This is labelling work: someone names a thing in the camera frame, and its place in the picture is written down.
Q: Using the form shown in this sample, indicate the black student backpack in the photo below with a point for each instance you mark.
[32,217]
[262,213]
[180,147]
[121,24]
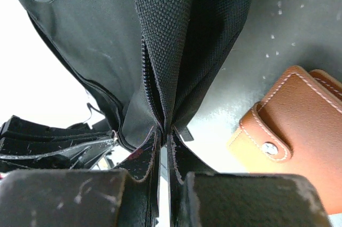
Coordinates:
[147,63]

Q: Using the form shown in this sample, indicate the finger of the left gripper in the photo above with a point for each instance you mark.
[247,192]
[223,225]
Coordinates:
[28,145]

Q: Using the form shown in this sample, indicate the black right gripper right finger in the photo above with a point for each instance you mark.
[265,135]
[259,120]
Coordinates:
[200,196]

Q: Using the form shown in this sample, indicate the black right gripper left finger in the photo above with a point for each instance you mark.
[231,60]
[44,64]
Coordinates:
[124,196]

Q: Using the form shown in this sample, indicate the brown leather wallet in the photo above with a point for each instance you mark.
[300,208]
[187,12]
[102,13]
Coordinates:
[296,129]

